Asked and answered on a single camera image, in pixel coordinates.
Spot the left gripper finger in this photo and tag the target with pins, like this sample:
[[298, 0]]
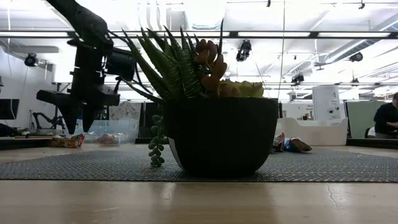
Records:
[[89, 115], [71, 116]]

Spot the tan orange granola bar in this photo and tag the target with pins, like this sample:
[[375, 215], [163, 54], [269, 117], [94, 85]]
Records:
[[68, 141]]

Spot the background black robot arm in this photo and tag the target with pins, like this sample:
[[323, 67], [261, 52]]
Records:
[[46, 117]]

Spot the blue brown granola bar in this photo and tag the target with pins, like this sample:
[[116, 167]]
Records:
[[297, 145]]

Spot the clear plastic bin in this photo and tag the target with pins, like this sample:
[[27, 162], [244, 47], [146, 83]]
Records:
[[124, 130]]

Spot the grey woven placemat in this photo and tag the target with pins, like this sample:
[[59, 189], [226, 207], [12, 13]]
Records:
[[77, 168]]

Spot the background black monitor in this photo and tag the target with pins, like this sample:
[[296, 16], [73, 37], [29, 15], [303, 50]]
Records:
[[9, 109]]

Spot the black ceiling spotlight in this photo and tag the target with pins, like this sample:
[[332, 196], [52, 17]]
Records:
[[356, 57], [297, 79], [31, 60]]

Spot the artificial succulent plant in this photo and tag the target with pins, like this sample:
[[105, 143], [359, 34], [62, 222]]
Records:
[[177, 71]]

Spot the black plant pot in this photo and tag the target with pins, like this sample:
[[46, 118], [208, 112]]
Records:
[[220, 140]]

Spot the white kiosk panel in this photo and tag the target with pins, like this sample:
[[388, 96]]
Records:
[[323, 102]]

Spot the white plastic bin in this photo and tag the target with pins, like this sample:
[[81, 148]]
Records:
[[326, 133]]

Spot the grey green partition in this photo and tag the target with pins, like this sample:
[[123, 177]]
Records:
[[357, 121]]

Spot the person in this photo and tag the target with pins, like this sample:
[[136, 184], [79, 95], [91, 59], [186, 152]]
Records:
[[385, 118]]

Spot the black hanging camera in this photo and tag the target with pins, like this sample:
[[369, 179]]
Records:
[[244, 49]]

